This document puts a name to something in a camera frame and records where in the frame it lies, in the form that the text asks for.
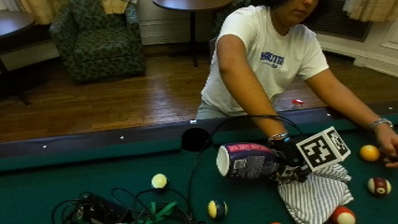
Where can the green patterned armchair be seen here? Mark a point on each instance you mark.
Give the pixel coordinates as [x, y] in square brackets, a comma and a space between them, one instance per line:
[99, 43]

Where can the pale yellow billiard ball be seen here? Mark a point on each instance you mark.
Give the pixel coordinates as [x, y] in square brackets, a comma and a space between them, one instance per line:
[159, 181]

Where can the white cube with black markers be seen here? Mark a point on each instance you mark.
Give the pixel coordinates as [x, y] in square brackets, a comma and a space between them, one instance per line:
[324, 150]

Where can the dark radiator grille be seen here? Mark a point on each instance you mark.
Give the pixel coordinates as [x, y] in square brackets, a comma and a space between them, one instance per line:
[343, 25]

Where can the clear bottle with red cap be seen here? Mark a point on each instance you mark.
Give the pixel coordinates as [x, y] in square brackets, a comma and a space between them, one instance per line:
[297, 103]

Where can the round dark pedestal table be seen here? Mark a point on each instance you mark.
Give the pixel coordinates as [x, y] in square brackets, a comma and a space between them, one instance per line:
[194, 6]

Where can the solid yellow billiard ball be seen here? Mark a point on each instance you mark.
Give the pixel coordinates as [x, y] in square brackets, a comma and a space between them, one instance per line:
[369, 153]

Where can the maroon striped billiard ball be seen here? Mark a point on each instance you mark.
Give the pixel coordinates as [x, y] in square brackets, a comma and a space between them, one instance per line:
[379, 186]

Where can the dark wooden side table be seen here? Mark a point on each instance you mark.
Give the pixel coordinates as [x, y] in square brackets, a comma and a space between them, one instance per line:
[15, 28]

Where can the grey striped cloth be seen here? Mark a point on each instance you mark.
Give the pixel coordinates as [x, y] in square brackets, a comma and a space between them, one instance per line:
[315, 197]

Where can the yellow striped dark billiard ball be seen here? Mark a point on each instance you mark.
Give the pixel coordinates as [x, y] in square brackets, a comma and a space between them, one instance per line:
[218, 209]

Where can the red and white billiard ball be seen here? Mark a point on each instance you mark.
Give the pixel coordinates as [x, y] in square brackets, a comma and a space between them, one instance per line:
[343, 216]

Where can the the person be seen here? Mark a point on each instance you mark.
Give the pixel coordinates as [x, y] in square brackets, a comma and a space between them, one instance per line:
[265, 53]

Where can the purple canister with pink label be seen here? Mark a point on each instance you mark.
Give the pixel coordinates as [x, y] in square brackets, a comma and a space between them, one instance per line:
[244, 160]

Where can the yellow curtain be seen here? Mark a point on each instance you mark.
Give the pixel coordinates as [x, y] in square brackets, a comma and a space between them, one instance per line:
[371, 9]
[50, 7]

